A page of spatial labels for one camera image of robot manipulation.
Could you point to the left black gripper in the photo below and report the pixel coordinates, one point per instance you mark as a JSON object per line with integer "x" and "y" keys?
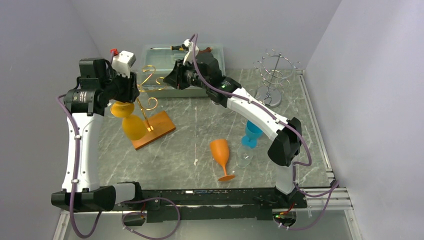
{"x": 131, "y": 92}

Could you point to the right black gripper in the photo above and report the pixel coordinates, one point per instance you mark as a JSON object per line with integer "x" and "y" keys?
{"x": 176, "y": 78}

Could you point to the yellow frosted wine glass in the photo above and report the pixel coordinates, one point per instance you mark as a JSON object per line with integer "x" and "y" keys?
{"x": 132, "y": 125}

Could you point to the gold wire wine glass rack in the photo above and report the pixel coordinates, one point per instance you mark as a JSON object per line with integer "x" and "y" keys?
{"x": 157, "y": 125}

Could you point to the orange plastic wine glass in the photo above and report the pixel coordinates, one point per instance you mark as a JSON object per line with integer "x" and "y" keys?
{"x": 220, "y": 152}

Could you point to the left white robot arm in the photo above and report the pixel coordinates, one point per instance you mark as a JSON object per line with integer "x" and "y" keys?
{"x": 99, "y": 82}

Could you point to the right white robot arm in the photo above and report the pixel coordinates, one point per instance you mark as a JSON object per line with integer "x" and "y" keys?
{"x": 285, "y": 134}

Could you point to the blue plastic wine glass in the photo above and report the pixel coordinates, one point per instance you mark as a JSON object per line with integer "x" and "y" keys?
{"x": 252, "y": 134}

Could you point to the clear plastic storage box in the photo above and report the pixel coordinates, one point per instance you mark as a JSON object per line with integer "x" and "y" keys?
{"x": 155, "y": 63}

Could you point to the black yellow screwdriver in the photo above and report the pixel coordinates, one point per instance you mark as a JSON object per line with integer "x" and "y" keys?
{"x": 172, "y": 48}

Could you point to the brown pipe fitting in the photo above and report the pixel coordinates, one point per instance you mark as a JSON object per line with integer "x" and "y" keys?
{"x": 206, "y": 50}

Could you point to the clear stemless glass front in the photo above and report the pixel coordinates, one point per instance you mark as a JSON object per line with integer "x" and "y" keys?
{"x": 245, "y": 155}

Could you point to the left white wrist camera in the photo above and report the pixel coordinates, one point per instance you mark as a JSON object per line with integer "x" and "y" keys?
{"x": 122, "y": 62}

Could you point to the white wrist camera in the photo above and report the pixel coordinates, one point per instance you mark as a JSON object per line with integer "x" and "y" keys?
{"x": 191, "y": 52}
{"x": 122, "y": 62}

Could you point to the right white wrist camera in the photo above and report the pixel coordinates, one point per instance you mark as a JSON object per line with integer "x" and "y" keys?
{"x": 191, "y": 52}

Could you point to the silver wire cup rack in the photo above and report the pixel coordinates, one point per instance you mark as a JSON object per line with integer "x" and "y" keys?
{"x": 275, "y": 70}

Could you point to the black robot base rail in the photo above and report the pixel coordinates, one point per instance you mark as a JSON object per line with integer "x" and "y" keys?
{"x": 261, "y": 204}

